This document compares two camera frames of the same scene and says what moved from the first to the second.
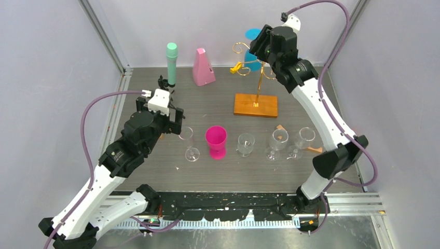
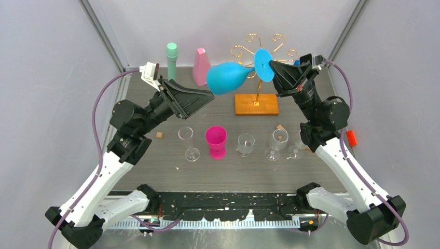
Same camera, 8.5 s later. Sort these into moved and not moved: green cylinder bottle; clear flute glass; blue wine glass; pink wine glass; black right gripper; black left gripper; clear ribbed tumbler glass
Moved: blue wine glass; black left gripper; black right gripper
Not moved: clear ribbed tumbler glass; green cylinder bottle; pink wine glass; clear flute glass
